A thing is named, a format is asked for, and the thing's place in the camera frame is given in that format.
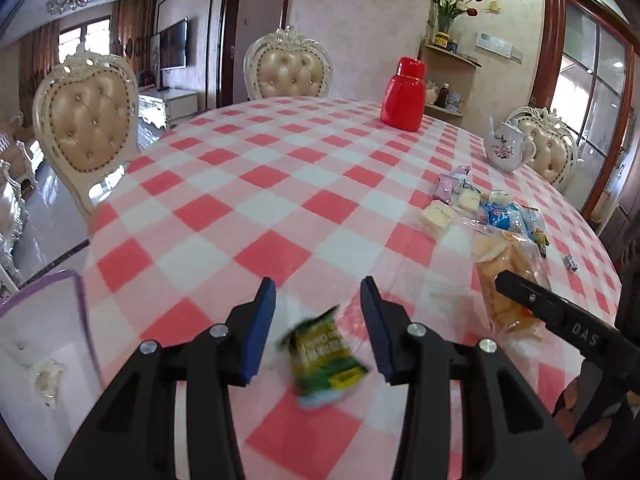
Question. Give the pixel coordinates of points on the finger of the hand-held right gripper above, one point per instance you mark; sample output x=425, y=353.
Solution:
x=545, y=307

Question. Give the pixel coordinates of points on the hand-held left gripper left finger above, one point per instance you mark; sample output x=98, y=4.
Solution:
x=251, y=332

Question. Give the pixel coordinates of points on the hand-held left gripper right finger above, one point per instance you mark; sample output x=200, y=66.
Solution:
x=376, y=330

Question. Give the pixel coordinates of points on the large clear bread bag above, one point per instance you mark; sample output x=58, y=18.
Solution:
x=505, y=280

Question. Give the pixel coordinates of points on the green snack packet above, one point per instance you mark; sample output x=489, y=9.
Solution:
x=322, y=355

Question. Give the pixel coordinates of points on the yellow cake packet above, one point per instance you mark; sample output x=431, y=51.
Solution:
x=439, y=216
x=472, y=199

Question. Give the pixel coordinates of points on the white storage box purple rim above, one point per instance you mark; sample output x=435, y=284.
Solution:
x=35, y=320

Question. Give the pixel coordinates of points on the small dark candy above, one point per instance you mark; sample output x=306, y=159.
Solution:
x=569, y=263

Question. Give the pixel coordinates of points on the small green candy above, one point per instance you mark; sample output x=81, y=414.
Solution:
x=541, y=242

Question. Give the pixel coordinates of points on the pale blue snack packet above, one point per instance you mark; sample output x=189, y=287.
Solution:
x=531, y=222

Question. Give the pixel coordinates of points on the blue white snack packet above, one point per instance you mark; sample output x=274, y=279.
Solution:
x=501, y=212

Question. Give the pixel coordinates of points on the pink snack packet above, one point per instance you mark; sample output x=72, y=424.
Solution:
x=450, y=185

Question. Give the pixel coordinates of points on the pink white checked tablecloth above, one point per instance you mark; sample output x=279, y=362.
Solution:
x=300, y=185

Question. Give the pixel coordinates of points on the cream tufted ornate chair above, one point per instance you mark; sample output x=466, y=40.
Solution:
x=87, y=115
x=550, y=150
x=288, y=72

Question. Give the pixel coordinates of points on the white floral teapot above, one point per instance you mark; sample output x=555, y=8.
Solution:
x=507, y=147

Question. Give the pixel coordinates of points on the wooden glass door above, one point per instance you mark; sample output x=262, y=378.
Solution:
x=595, y=85

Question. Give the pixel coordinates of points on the brown bottle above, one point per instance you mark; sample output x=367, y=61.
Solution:
x=444, y=95

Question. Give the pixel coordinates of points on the red thermos jug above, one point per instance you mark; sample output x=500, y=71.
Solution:
x=402, y=95

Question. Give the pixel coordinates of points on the white television cabinet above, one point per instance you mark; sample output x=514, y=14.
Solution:
x=170, y=105

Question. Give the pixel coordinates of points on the wooden corner shelf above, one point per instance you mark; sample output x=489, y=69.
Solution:
x=452, y=77

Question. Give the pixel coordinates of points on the white ornate sofa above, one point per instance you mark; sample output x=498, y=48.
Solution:
x=12, y=210

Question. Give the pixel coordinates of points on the jar with yellow label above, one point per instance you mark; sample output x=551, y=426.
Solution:
x=440, y=40

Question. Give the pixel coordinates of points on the flat screen television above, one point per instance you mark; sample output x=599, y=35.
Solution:
x=171, y=44

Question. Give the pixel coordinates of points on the vase of artificial flowers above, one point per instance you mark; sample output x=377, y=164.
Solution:
x=450, y=0

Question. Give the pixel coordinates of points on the brown curtain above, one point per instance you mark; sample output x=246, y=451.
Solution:
x=132, y=30

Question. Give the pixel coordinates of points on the white wall control panel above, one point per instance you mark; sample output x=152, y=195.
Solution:
x=494, y=45

